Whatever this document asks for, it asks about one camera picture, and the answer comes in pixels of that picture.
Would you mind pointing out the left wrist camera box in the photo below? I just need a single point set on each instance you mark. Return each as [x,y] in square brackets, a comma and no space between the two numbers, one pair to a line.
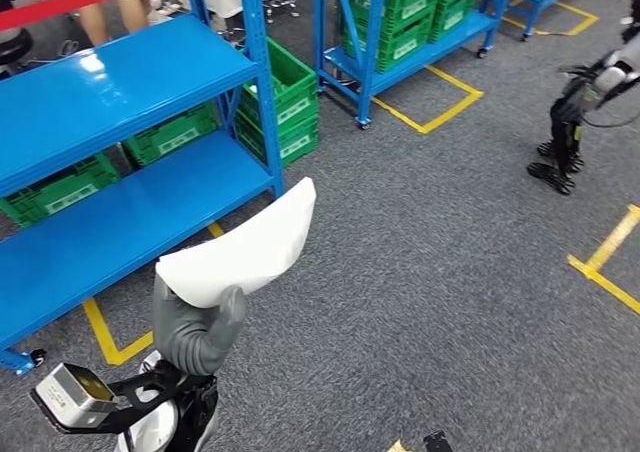
[70,396]

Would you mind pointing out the black silver humanoid robot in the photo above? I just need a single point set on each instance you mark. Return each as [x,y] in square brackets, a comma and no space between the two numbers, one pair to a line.
[564,138]

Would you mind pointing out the black flat robot part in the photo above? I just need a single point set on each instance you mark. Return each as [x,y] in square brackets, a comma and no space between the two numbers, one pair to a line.
[438,442]

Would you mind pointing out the white curved plastic part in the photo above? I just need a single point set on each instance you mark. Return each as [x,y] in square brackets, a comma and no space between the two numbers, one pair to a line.
[250,250]

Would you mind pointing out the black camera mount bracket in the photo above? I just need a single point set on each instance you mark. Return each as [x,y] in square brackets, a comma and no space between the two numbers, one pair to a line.
[150,386]

